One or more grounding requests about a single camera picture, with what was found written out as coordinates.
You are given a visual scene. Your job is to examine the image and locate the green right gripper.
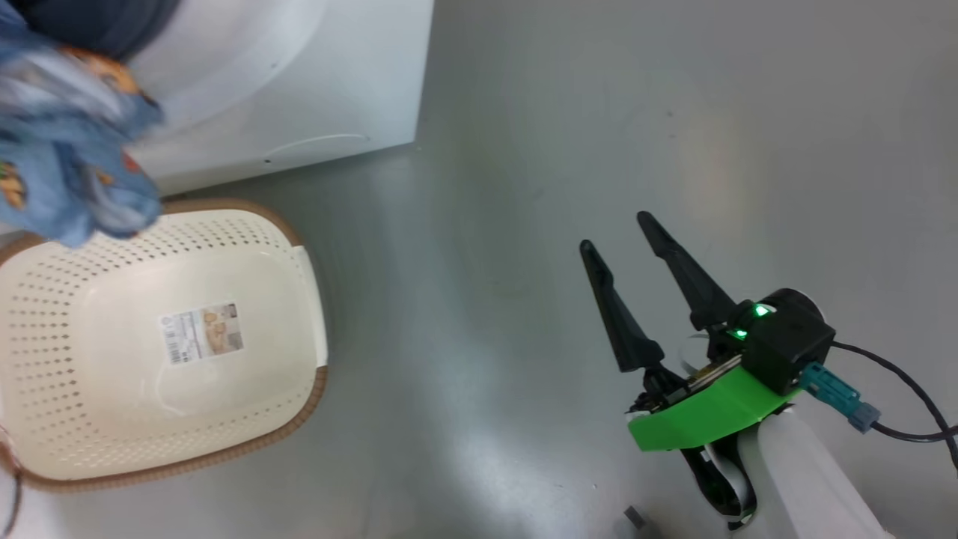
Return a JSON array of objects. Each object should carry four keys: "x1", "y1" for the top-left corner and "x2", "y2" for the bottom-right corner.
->
[{"x1": 580, "y1": 211, "x2": 824, "y2": 452}]

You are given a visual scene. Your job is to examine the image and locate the blue orange-print garment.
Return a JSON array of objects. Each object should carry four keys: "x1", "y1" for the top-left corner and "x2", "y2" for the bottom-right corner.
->
[{"x1": 0, "y1": 0, "x2": 165, "y2": 249}]

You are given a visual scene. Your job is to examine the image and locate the white front-load washing machine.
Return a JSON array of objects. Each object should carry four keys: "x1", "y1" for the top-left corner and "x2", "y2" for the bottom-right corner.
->
[{"x1": 0, "y1": 0, "x2": 435, "y2": 203}]

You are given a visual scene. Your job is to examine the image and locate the basket barcode product sticker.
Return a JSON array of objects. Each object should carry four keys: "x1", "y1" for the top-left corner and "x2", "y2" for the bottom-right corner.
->
[{"x1": 157, "y1": 302, "x2": 244, "y2": 365}]

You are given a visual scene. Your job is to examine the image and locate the white perforated basket brown rim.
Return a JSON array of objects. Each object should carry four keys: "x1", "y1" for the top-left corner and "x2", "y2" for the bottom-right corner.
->
[{"x1": 0, "y1": 198, "x2": 330, "y2": 493}]

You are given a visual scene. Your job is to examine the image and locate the round white filter cover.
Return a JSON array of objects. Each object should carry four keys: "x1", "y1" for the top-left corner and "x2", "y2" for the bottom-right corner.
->
[{"x1": 263, "y1": 133, "x2": 371, "y2": 162}]

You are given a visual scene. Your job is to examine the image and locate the teal right cable connector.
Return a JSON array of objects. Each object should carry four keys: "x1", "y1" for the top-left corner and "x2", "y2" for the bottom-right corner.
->
[{"x1": 797, "y1": 363, "x2": 882, "y2": 433}]

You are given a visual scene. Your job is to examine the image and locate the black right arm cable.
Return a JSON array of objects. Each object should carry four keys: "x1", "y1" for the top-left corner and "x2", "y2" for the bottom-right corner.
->
[{"x1": 831, "y1": 341, "x2": 958, "y2": 472}]

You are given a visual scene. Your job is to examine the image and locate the thin left arm cable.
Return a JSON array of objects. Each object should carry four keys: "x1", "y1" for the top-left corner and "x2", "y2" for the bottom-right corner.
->
[{"x1": 0, "y1": 423, "x2": 25, "y2": 539}]

